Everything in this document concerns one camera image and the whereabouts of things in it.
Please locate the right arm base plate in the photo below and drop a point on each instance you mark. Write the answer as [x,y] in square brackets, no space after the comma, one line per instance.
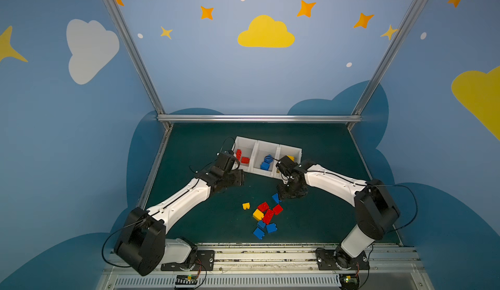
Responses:
[329,259]

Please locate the circuit board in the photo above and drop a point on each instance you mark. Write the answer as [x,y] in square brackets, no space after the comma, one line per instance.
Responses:
[349,282]
[185,281]

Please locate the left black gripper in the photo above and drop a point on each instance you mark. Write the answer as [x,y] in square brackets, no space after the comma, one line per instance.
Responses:
[233,178]

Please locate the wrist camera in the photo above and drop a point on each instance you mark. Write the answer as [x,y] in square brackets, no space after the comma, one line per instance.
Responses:
[286,166]
[226,161]

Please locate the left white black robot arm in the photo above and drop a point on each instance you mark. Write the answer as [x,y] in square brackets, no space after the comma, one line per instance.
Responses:
[142,243]

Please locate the aluminium frame right post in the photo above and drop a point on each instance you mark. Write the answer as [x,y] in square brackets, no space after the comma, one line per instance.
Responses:
[412,14]

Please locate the right circuit board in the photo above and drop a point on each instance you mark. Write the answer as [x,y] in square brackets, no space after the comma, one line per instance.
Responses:
[349,282]

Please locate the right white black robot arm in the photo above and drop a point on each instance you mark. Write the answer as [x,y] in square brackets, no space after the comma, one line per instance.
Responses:
[375,210]

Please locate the aluminium frame left post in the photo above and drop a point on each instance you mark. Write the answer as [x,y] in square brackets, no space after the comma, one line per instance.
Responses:
[128,41]

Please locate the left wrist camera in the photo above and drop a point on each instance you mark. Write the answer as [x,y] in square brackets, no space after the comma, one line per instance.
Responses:
[226,161]

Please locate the blue lego brick small lower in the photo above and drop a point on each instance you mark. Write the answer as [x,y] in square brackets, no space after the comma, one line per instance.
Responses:
[261,225]

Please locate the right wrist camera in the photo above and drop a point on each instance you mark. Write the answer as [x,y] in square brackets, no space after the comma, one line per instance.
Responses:
[286,166]

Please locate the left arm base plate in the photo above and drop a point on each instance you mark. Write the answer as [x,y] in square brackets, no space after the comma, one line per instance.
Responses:
[203,259]

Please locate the red long lego brick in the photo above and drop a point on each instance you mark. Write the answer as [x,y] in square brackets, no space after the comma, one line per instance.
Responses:
[268,217]

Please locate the aluminium frame back bar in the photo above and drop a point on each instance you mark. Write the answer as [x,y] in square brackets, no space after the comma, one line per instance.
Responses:
[205,118]

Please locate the white three-compartment bin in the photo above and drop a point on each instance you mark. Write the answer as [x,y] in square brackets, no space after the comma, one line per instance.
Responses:
[256,150]

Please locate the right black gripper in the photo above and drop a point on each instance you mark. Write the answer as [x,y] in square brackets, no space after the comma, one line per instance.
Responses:
[293,187]

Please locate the aluminium front rail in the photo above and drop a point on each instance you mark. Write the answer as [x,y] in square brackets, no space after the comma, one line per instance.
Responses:
[279,266]

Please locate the aluminium frame post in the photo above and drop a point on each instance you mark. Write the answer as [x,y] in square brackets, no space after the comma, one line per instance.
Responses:
[412,14]
[128,41]

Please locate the left circuit board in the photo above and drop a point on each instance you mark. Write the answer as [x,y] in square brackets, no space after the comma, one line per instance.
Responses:
[185,281]

